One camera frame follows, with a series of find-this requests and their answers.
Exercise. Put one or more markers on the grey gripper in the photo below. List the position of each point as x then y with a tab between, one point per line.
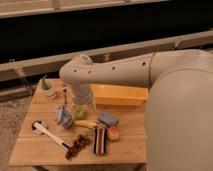
63	116

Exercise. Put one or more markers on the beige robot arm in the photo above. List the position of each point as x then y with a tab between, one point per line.
179	109

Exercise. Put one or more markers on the dark red grape bunch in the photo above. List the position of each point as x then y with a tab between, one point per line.
78	144

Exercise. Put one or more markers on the blue sponge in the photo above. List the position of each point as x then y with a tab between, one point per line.
107	118

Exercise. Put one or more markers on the yellow plastic bin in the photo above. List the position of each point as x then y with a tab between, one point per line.
109	95

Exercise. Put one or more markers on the yellow banana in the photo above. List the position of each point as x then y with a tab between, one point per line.
85	123

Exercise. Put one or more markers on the small potted green plant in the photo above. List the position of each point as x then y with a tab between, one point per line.
47	86

